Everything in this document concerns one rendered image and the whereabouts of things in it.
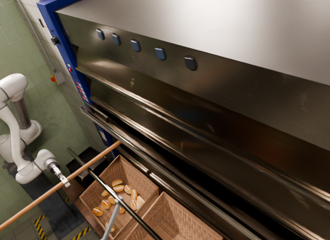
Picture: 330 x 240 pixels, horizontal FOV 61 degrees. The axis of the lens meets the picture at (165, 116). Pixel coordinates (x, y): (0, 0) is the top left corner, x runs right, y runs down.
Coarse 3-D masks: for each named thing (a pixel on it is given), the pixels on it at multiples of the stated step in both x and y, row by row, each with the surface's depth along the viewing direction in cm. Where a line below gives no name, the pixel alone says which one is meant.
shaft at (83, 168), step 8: (104, 152) 200; (96, 160) 197; (80, 168) 192; (72, 176) 188; (64, 184) 186; (48, 192) 181; (40, 200) 178; (24, 208) 175; (16, 216) 172; (8, 224) 170
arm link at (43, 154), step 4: (40, 152) 208; (44, 152) 207; (48, 152) 208; (40, 156) 205; (44, 156) 204; (48, 156) 204; (52, 156) 206; (36, 160) 203; (40, 160) 202; (44, 160) 202; (36, 164) 202; (40, 164) 202; (40, 168) 202; (44, 168) 205
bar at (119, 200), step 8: (72, 152) 212; (80, 160) 203; (88, 168) 195; (96, 176) 188; (104, 184) 181; (112, 192) 175; (120, 200) 169; (128, 208) 163; (112, 216) 172; (136, 216) 158; (112, 224) 174; (144, 224) 153; (152, 232) 148
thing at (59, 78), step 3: (51, 72) 251; (57, 72) 248; (60, 72) 248; (51, 75) 252; (54, 75) 245; (57, 75) 247; (60, 75) 249; (54, 78) 249; (57, 78) 248; (60, 78) 250; (63, 78) 252; (57, 81) 249; (60, 81) 251; (63, 81) 253
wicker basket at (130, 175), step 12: (120, 156) 245; (108, 168) 243; (120, 168) 254; (132, 168) 234; (108, 180) 249; (132, 180) 243; (144, 180) 224; (84, 192) 236; (96, 192) 246; (120, 192) 247; (144, 192) 231; (156, 192) 211; (84, 204) 228; (96, 204) 243; (144, 204) 207; (96, 216) 234; (108, 216) 231; (120, 216) 229; (120, 228) 221; (132, 228) 208
